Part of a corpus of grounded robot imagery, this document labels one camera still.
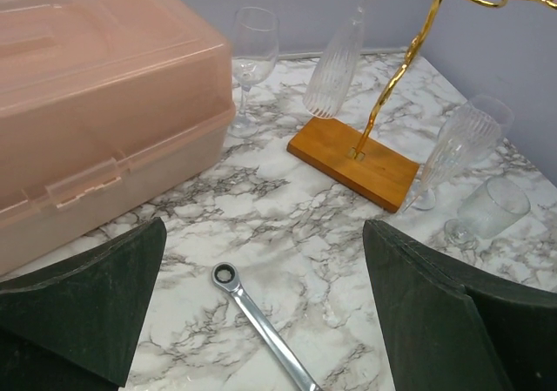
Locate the pink plastic storage box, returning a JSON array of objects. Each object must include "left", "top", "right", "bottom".
[{"left": 1, "top": 0, "right": 235, "bottom": 273}]

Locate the ribbed clear champagne flute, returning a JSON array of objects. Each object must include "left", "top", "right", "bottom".
[{"left": 303, "top": 0, "right": 370, "bottom": 119}]

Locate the clear wine glass back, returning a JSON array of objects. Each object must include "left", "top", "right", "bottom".
[{"left": 229, "top": 6, "right": 279, "bottom": 138}]

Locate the silver ratchet wrench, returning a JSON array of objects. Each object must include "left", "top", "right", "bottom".
[{"left": 211, "top": 262, "right": 323, "bottom": 391}]

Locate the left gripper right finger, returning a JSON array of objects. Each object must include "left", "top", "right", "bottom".
[{"left": 363, "top": 219, "right": 556, "bottom": 390}]

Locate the gold wire glass rack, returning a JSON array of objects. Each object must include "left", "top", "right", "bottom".
[{"left": 287, "top": 0, "right": 556, "bottom": 212}]

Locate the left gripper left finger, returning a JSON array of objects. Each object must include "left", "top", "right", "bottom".
[{"left": 1, "top": 218, "right": 167, "bottom": 390}]

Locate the clear wine glass right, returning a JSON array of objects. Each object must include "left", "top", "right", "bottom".
[{"left": 411, "top": 94, "right": 516, "bottom": 212}]

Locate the clear wine glass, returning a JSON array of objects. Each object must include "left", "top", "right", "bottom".
[
  {"left": 229, "top": 6, "right": 279, "bottom": 138},
  {"left": 411, "top": 94, "right": 516, "bottom": 212}
]

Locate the short clear goblet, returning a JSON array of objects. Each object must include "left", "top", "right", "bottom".
[{"left": 444, "top": 176, "right": 531, "bottom": 246}]

